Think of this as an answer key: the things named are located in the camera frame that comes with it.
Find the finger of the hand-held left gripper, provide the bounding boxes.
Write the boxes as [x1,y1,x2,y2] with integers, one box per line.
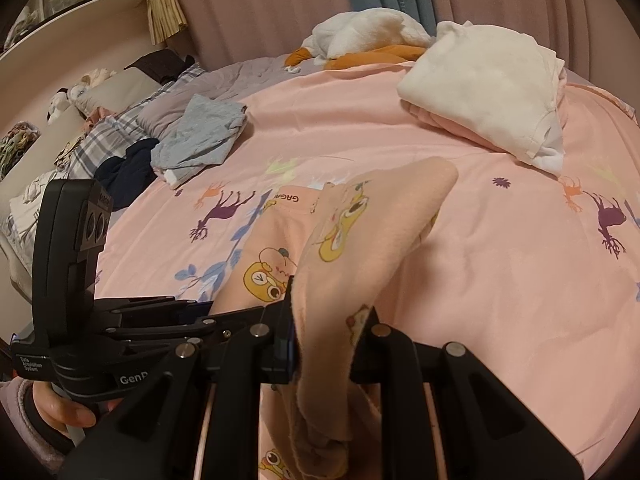
[97,296,217,330]
[102,307,276,348]

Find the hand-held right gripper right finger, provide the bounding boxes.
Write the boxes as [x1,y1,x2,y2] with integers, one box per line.
[345,305,585,480]

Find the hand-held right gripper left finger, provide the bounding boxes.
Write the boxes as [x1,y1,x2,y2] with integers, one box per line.
[59,277,301,480]

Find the pink cartoon print pants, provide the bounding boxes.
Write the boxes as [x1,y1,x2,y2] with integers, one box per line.
[227,156,460,480]

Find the person's left forearm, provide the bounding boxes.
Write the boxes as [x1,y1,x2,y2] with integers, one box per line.
[0,377,76,471]

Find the person's left hand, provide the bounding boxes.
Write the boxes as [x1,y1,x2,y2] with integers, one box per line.
[36,387,125,440]

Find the white printed pillow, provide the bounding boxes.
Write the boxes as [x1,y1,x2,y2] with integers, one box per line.
[0,170,56,261]

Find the navy crumpled garment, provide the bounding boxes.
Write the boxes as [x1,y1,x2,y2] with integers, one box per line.
[94,137,161,208]

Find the floral patterned cloth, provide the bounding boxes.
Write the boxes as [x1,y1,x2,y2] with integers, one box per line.
[0,121,41,181]

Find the pink printed bedsheet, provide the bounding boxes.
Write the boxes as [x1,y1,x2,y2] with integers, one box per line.
[95,57,640,480]

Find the black white plush toy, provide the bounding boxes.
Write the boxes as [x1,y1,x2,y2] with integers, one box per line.
[47,87,73,123]

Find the grey folded garment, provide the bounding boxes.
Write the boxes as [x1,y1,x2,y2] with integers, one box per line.
[150,94,248,190]

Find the beige pillow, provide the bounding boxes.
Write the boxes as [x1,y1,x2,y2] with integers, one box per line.
[75,67,156,116]

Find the beige plush toy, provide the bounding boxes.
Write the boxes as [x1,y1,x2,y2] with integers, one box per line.
[70,67,118,101]

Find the brown cloth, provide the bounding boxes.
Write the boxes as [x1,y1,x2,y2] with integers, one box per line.
[124,49,197,83]

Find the lilac grey quilt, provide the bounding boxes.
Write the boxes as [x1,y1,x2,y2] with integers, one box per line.
[135,55,326,141]

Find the white shelf unit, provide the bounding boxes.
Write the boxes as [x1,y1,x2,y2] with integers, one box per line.
[0,0,161,81]

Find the pink folded garment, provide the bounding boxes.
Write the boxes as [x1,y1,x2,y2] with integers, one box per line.
[407,100,506,153]

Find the yellow tasselled cloth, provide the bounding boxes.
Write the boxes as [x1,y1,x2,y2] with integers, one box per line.
[146,0,190,46]

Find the white folded garment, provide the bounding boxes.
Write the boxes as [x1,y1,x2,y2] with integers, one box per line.
[397,20,568,177]

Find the pink curtain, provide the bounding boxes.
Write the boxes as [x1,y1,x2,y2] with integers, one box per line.
[155,0,640,126]

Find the white goose plush toy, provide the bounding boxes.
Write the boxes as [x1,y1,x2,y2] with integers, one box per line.
[285,7,436,71]

